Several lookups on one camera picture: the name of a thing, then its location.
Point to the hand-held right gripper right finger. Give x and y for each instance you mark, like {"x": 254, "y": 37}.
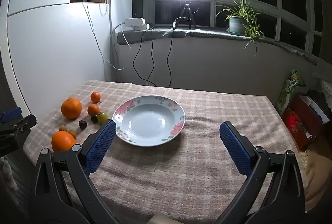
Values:
{"x": 236, "y": 148}

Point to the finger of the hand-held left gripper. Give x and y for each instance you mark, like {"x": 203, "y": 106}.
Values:
{"x": 18, "y": 125}
{"x": 11, "y": 112}

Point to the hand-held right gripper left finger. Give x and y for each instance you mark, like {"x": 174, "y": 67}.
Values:
{"x": 101, "y": 146}

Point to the green grape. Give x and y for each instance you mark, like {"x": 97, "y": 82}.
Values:
{"x": 103, "y": 117}

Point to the large orange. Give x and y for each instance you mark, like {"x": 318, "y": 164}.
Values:
{"x": 62, "y": 141}
{"x": 71, "y": 108}

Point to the small mandarin with stem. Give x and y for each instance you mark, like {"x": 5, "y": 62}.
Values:
{"x": 95, "y": 96}

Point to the floral white plate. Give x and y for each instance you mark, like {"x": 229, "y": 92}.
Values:
{"x": 147, "y": 120}

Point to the beige plaid tablecloth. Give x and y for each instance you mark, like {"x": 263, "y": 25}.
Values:
{"x": 181, "y": 161}

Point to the grey ribbed panel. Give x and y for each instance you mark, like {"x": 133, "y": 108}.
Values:
{"x": 18, "y": 187}

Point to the red cardboard box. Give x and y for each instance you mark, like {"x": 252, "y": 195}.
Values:
{"x": 298, "y": 122}

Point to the green printed bag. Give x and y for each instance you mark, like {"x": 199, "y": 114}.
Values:
{"x": 286, "y": 91}

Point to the white cabinet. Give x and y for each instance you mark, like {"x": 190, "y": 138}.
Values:
{"x": 51, "y": 45}

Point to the beige cloth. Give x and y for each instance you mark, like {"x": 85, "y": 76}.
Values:
{"x": 316, "y": 180}

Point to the potted spider plant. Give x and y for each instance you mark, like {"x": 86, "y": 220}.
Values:
{"x": 237, "y": 24}

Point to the white power adapter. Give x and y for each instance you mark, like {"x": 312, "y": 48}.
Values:
{"x": 144, "y": 27}

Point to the white power strip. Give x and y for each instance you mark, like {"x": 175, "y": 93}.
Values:
{"x": 134, "y": 22}

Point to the black tripod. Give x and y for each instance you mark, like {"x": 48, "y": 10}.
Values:
{"x": 187, "y": 10}

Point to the white framed window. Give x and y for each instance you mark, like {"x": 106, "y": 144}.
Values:
{"x": 276, "y": 0}

